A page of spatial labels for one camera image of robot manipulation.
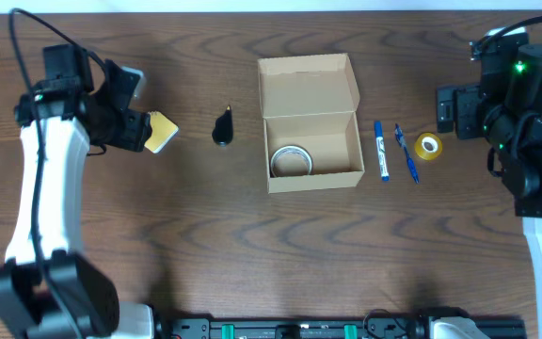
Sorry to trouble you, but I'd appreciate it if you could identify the yellow sticky note pad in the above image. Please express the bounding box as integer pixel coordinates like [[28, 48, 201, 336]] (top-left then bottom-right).
[[145, 111, 179, 153]]

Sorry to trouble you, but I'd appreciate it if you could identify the white tape roll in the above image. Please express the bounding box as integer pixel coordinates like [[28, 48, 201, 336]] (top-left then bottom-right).
[[269, 145, 313, 177]]

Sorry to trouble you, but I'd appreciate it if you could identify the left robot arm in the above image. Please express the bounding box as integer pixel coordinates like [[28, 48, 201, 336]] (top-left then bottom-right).
[[0, 44, 160, 338]]

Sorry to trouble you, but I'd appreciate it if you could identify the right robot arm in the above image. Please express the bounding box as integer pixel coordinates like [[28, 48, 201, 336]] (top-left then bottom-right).
[[437, 27, 542, 337]]

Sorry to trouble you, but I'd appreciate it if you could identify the small yellow tape roll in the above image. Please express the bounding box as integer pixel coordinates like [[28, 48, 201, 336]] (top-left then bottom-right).
[[414, 133, 443, 161]]

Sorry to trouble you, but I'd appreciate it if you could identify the blue ballpoint pen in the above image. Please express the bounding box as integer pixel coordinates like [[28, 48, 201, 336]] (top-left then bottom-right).
[[394, 123, 420, 184]]

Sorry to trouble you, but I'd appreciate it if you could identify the blue and white marker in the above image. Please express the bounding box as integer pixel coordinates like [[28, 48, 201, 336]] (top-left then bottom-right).
[[374, 121, 390, 182]]

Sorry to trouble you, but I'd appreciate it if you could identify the black teardrop-shaped object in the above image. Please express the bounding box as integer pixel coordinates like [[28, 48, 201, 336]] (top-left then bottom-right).
[[212, 105, 233, 147]]

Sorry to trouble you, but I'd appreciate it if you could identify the open cardboard box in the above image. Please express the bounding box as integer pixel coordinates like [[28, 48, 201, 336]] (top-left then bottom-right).
[[258, 54, 365, 193]]

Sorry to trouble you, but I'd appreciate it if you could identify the right black cable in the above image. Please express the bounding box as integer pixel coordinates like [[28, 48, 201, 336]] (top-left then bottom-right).
[[472, 12, 542, 53]]

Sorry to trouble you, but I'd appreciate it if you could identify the black cable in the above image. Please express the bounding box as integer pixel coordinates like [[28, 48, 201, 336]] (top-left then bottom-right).
[[8, 7, 110, 339], [472, 12, 542, 53]]

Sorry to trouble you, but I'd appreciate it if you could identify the left black cable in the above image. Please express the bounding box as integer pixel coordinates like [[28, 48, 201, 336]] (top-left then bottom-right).
[[8, 7, 110, 339]]

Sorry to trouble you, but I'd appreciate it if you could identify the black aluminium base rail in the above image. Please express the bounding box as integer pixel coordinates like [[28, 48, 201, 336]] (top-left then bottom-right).
[[155, 315, 529, 339]]

